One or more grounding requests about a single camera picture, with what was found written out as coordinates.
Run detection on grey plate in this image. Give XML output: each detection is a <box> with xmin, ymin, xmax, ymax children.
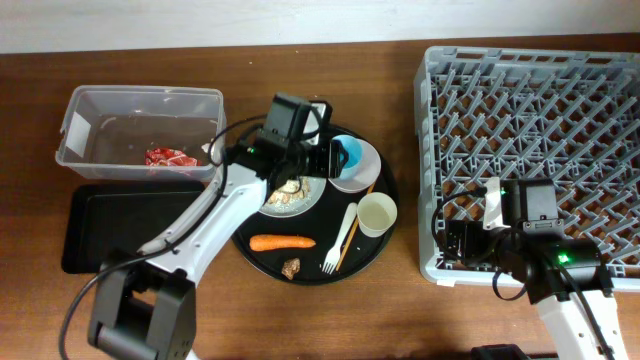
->
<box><xmin>259</xmin><ymin>177</ymin><xmax>327</xmax><ymax>218</ymax></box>

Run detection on blue plastic cup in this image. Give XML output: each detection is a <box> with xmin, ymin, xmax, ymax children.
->
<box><xmin>332</xmin><ymin>135</ymin><xmax>363</xmax><ymax>180</ymax></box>

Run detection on white bowl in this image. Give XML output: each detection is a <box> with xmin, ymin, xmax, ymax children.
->
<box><xmin>329</xmin><ymin>139</ymin><xmax>382</xmax><ymax>193</ymax></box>

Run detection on cream paper cup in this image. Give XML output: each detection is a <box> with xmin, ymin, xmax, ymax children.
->
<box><xmin>357</xmin><ymin>192</ymin><xmax>398</xmax><ymax>238</ymax></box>

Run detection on red snack wrapper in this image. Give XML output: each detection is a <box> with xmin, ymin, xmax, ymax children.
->
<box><xmin>145</xmin><ymin>148</ymin><xmax>202</xmax><ymax>167</ymax></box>

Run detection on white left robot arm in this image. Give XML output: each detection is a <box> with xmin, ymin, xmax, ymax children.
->
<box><xmin>58</xmin><ymin>139</ymin><xmax>351</xmax><ymax>359</ymax></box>

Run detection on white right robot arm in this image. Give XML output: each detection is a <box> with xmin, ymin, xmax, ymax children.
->
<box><xmin>444</xmin><ymin>220</ymin><xmax>628</xmax><ymax>359</ymax></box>

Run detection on grey dishwasher rack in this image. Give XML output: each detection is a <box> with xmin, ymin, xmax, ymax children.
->
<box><xmin>413</xmin><ymin>46</ymin><xmax>639</xmax><ymax>293</ymax></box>

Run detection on clear plastic waste bin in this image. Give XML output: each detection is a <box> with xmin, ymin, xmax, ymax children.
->
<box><xmin>55</xmin><ymin>85</ymin><xmax>226</xmax><ymax>182</ymax></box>

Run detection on rice and peanut shells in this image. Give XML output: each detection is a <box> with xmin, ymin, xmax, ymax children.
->
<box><xmin>267</xmin><ymin>177</ymin><xmax>311</xmax><ymax>205</ymax></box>

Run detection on round black serving tray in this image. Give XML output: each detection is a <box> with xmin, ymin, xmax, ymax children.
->
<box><xmin>223</xmin><ymin>121</ymin><xmax>401</xmax><ymax>287</ymax></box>

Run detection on orange carrot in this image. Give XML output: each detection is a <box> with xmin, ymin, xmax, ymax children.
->
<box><xmin>249</xmin><ymin>234</ymin><xmax>316</xmax><ymax>252</ymax></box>

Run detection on wooden chopstick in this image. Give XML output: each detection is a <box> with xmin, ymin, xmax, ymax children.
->
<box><xmin>336</xmin><ymin>182</ymin><xmax>376</xmax><ymax>272</ymax></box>

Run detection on brown food scrap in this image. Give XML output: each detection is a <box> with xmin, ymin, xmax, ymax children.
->
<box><xmin>281</xmin><ymin>258</ymin><xmax>301</xmax><ymax>280</ymax></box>

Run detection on white plastic fork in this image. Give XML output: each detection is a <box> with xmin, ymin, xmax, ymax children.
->
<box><xmin>322</xmin><ymin>203</ymin><xmax>357</xmax><ymax>274</ymax></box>

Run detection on black rectangular tray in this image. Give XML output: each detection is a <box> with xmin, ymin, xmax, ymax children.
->
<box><xmin>61</xmin><ymin>181</ymin><xmax>204</xmax><ymax>274</ymax></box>

